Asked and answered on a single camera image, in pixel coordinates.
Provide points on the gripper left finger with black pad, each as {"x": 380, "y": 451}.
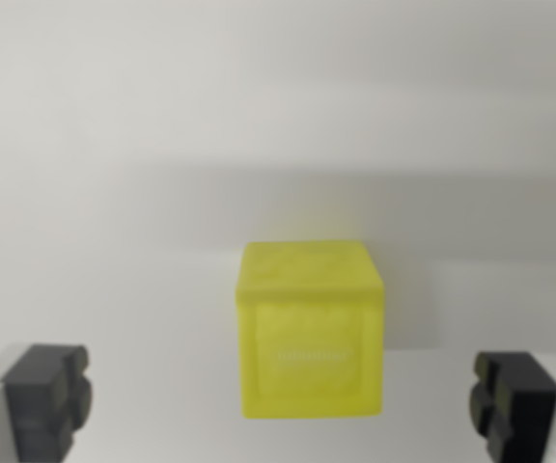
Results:
{"x": 36, "y": 400}

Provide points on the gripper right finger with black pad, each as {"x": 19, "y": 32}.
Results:
{"x": 524, "y": 410}

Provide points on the yellow cube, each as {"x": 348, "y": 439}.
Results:
{"x": 309, "y": 337}

